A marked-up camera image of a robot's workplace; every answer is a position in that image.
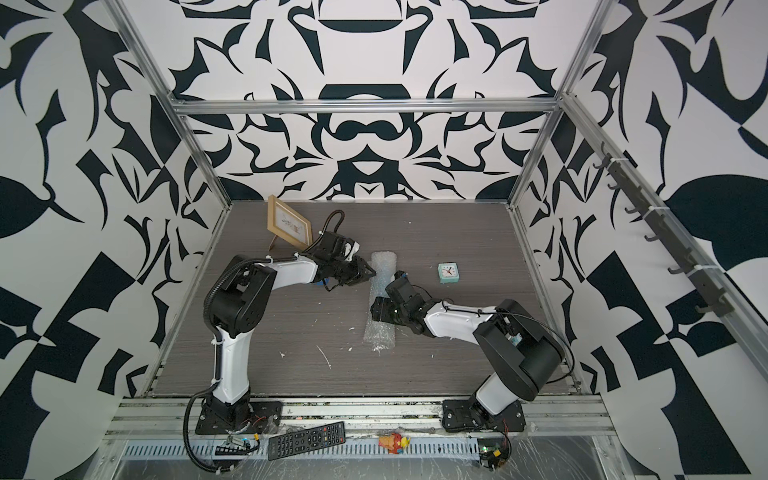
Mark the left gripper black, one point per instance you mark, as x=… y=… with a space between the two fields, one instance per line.
x=360 y=271

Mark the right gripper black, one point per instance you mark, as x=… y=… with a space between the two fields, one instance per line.
x=379 y=308

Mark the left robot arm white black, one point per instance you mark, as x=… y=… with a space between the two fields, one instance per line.
x=238 y=300

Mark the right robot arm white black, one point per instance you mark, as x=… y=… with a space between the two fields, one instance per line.
x=523 y=352

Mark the small teal alarm clock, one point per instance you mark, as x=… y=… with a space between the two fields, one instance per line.
x=448 y=273

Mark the small red yellow toy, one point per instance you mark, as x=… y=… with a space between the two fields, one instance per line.
x=394 y=443

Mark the black remote control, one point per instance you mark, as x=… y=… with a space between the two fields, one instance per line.
x=306 y=440

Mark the black electronics box green led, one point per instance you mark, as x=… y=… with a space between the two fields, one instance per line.
x=493 y=454

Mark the small green circuit board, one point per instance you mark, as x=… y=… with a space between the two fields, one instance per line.
x=237 y=447

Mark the wooden picture frame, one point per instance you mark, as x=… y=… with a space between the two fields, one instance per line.
x=287 y=224

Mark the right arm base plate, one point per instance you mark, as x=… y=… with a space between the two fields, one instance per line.
x=467 y=415

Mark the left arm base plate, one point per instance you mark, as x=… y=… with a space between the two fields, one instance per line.
x=259 y=417

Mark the black wall hook rail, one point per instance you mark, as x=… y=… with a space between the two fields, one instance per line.
x=690 y=261

